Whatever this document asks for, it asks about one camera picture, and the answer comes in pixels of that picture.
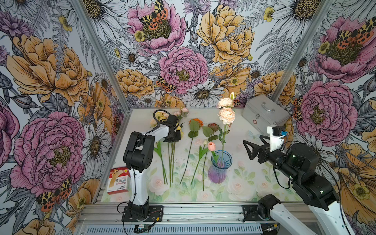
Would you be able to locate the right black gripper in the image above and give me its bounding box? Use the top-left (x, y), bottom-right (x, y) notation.
top-left (242, 136), bottom-right (301, 181)

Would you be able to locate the pink tulip stem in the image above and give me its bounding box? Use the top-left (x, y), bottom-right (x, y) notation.
top-left (208, 142), bottom-right (219, 164)

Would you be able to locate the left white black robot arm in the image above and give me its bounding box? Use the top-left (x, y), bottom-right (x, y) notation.
top-left (123, 110), bottom-right (181, 221)

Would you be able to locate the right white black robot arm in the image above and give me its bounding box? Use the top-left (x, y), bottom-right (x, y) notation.
top-left (243, 141), bottom-right (354, 235)

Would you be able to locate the blue purple glass vase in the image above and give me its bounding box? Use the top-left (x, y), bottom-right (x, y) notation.
top-left (208, 150), bottom-right (233, 184)

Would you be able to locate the yellow rose bunch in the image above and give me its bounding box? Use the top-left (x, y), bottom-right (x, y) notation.
top-left (152, 109), bottom-right (183, 187)

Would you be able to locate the orange gerbera stem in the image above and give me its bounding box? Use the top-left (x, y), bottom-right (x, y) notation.
top-left (180, 118), bottom-right (203, 184)

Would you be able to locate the pink rosebud spray stem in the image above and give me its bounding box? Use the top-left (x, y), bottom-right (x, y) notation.
top-left (174, 107), bottom-right (189, 120)

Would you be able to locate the white tulip right stem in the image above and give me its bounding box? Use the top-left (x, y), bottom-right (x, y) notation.
top-left (191, 139), bottom-right (209, 185)

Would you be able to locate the silver first aid case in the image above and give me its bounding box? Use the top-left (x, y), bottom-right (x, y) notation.
top-left (242, 95), bottom-right (290, 135)

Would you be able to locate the dark red gerbera stem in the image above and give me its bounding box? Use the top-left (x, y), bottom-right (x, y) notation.
top-left (201, 122), bottom-right (221, 192)

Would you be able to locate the red white bandage box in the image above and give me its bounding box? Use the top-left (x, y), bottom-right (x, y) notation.
top-left (106, 166), bottom-right (130, 194)

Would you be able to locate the green circuit board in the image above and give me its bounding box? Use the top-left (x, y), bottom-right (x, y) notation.
top-left (133, 224), bottom-right (151, 234)

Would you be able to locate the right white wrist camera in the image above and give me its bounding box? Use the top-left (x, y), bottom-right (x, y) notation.
top-left (267, 126), bottom-right (288, 152)

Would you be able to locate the black corrugated cable hose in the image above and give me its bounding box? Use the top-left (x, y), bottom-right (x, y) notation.
top-left (152, 109), bottom-right (177, 130)

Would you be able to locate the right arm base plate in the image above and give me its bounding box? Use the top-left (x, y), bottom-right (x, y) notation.
top-left (242, 204), bottom-right (286, 222)

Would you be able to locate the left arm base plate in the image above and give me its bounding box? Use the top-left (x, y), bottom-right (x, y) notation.
top-left (121, 205), bottom-right (164, 222)

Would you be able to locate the aluminium front rail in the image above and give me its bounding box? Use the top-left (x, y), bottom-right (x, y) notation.
top-left (77, 202), bottom-right (330, 225)

